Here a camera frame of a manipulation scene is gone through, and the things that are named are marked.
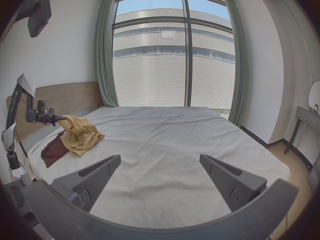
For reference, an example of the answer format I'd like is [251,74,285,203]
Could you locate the grey-green curtain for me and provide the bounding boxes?
[223,0,247,127]
[94,0,119,107]

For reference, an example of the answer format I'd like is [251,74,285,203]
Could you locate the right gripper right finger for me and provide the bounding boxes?
[199,154,268,213]

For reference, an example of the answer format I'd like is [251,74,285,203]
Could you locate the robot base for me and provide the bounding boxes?
[0,166,38,234]

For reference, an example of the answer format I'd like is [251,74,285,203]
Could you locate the bed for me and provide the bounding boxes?
[6,81,292,228]

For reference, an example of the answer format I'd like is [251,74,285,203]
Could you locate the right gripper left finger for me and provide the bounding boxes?
[52,154,122,213]

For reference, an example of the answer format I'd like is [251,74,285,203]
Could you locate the window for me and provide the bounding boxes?
[111,0,238,121]

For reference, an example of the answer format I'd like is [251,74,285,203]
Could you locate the brown shorts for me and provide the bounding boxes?
[40,131,70,169]

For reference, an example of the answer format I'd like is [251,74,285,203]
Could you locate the tan shorts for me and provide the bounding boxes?
[59,114,106,158]

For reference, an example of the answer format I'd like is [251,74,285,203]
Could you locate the round mirror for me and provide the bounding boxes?
[308,80,320,109]

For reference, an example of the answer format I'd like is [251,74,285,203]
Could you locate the grey dressing table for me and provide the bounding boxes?
[284,106,320,164]

